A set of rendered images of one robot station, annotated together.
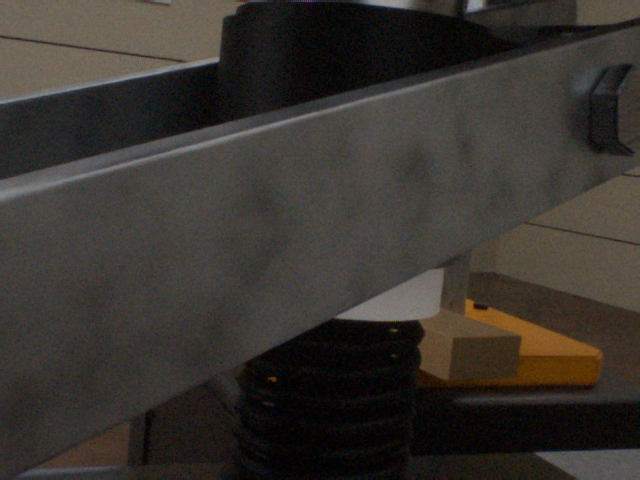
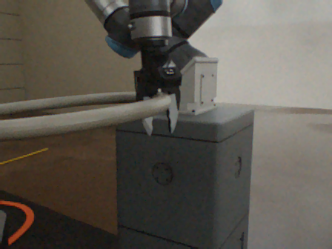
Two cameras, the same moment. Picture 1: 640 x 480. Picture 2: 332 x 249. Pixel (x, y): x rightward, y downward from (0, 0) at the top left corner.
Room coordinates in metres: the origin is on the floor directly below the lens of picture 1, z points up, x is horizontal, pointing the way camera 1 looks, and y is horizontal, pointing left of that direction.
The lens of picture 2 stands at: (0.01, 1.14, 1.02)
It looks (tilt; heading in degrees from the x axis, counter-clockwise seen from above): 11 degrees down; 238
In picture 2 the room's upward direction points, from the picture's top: straight up
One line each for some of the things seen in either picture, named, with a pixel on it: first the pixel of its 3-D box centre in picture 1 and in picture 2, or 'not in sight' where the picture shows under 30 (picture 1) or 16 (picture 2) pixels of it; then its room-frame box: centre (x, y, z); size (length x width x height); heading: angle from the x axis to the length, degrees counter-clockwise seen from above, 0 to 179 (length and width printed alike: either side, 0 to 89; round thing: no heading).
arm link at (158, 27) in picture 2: not in sight; (150, 31); (-0.39, 0.46, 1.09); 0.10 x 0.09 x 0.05; 167
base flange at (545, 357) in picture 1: (376, 324); not in sight; (1.33, -0.10, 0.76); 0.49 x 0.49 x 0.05; 22
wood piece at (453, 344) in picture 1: (432, 336); not in sight; (1.08, -0.15, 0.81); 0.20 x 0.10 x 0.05; 30
